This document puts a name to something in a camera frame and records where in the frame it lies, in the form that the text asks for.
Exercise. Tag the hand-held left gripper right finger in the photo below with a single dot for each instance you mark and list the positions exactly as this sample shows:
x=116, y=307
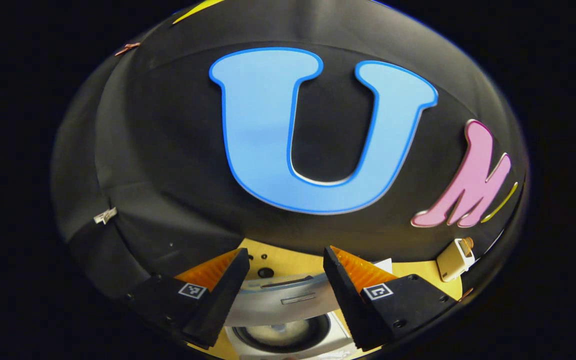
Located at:
x=340, y=287

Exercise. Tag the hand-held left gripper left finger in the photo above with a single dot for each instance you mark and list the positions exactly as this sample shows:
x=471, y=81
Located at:
x=225, y=290

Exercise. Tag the white rice cooker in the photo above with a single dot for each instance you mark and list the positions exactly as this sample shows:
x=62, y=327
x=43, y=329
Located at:
x=288, y=305

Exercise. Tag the white chopstick holder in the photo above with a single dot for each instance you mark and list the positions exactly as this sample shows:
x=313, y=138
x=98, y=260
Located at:
x=453, y=262

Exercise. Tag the silver cloth clip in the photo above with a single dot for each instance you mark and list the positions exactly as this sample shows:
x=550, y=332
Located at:
x=105, y=216

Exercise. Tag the black backdrop cloth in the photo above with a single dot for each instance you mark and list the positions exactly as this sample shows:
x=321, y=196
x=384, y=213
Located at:
x=168, y=150

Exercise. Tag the copper cloth clip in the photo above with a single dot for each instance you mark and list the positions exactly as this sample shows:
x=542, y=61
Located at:
x=128, y=48

